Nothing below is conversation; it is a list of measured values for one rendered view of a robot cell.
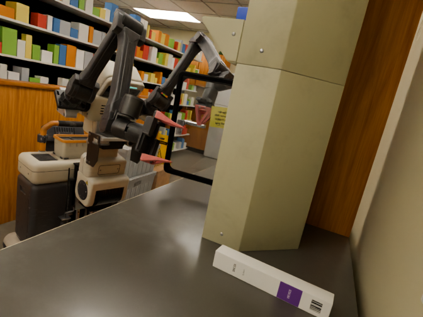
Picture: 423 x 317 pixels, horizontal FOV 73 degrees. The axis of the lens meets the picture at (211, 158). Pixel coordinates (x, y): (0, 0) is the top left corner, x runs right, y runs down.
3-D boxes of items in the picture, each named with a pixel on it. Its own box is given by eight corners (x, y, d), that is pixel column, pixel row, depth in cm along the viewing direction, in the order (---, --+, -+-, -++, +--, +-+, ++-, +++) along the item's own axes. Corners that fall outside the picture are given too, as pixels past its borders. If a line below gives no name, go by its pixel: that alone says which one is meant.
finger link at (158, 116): (180, 116, 74) (150, 108, 77) (171, 141, 73) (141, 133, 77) (191, 124, 80) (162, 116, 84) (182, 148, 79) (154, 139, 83)
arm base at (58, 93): (80, 94, 135) (53, 90, 126) (87, 85, 130) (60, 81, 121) (84, 110, 134) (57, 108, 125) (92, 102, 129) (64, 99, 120)
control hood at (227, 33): (265, 79, 99) (272, 49, 97) (236, 63, 69) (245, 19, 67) (235, 74, 103) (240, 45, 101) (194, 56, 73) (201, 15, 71)
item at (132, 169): (158, 171, 338) (162, 144, 330) (123, 182, 283) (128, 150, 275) (129, 162, 352) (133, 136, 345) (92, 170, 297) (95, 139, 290)
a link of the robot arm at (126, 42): (140, 33, 106) (112, 16, 98) (148, 26, 102) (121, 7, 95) (123, 142, 93) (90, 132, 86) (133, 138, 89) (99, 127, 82)
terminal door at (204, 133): (235, 192, 107) (259, 83, 98) (162, 172, 115) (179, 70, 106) (235, 192, 108) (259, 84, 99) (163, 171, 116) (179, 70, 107)
